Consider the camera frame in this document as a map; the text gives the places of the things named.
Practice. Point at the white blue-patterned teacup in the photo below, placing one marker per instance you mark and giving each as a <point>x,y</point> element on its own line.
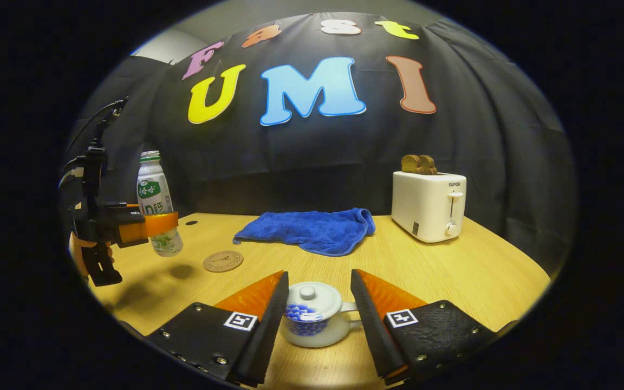
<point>317,333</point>

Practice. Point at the white plastic water bottle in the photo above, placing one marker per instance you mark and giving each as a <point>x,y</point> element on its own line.
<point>152,189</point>

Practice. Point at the round wooden coaster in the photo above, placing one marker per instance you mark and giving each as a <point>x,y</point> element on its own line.
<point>223,261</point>

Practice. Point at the white toaster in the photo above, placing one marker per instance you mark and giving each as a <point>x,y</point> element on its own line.
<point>426,206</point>

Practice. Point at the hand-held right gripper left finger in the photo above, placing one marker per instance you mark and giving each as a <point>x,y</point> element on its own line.
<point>271,325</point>

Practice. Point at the black backdrop cloth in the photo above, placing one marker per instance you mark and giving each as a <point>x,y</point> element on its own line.
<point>301,157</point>

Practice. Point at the blue towel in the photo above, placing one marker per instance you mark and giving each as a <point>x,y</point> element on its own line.
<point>312,230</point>

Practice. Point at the white teacup lid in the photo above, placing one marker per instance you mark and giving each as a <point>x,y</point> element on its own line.
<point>323,300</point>

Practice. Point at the brown toast slice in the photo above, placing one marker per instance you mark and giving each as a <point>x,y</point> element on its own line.
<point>429,166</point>
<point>410,165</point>

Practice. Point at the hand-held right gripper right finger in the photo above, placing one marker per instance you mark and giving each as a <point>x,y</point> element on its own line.
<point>369,325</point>

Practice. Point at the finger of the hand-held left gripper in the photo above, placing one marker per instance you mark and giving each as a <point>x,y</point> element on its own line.
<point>157,225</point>

